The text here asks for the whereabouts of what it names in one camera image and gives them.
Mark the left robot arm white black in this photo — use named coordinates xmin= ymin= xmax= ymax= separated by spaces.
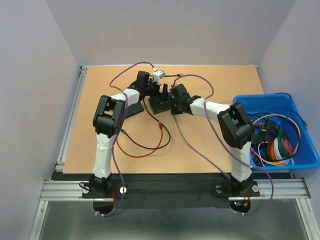
xmin=89 ymin=67 xmax=166 ymax=197

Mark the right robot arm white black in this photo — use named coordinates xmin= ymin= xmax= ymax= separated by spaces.
xmin=169 ymin=84 xmax=255 ymax=195

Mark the blue plastic bin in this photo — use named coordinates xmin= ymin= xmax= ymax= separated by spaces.
xmin=233 ymin=92 xmax=320 ymax=171

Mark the black network switch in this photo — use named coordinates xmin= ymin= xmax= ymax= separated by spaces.
xmin=148 ymin=93 xmax=172 ymax=115

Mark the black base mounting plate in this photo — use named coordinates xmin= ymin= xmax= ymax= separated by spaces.
xmin=41 ymin=172 xmax=300 ymax=215

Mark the aluminium frame rail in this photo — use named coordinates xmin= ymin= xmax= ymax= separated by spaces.
xmin=28 ymin=65 xmax=320 ymax=240

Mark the red ethernet cable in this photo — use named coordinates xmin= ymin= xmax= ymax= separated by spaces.
xmin=115 ymin=121 xmax=165 ymax=158

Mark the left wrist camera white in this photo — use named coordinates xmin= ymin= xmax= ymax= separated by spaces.
xmin=151 ymin=67 xmax=166 ymax=85

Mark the grey ethernet cable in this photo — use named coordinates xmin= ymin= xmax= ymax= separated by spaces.
xmin=173 ymin=114 xmax=231 ymax=179

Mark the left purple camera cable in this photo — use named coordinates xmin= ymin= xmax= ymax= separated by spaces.
xmin=94 ymin=61 xmax=157 ymax=218

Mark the black ethernet cable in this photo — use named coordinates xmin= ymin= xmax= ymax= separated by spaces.
xmin=119 ymin=73 xmax=184 ymax=150

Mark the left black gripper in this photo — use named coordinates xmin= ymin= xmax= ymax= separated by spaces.
xmin=144 ymin=78 xmax=171 ymax=103

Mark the coiled coloured wires bundle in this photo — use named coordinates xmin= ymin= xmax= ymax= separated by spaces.
xmin=266 ymin=129 xmax=301 ymax=166

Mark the black flat plate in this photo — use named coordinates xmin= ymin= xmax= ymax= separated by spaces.
xmin=125 ymin=102 xmax=144 ymax=119

